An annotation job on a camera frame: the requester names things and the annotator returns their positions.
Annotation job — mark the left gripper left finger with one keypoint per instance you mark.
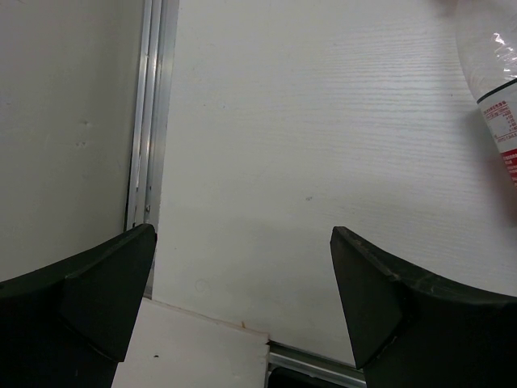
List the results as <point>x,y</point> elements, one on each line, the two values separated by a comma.
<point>69,324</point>

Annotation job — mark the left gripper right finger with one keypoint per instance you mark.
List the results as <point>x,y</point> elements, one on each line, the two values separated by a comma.
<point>409,327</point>

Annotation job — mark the red label plastic bottle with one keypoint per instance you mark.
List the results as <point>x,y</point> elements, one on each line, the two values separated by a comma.
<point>486,47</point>

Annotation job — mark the left aluminium frame rail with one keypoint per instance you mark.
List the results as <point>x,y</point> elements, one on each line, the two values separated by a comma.
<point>152,107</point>

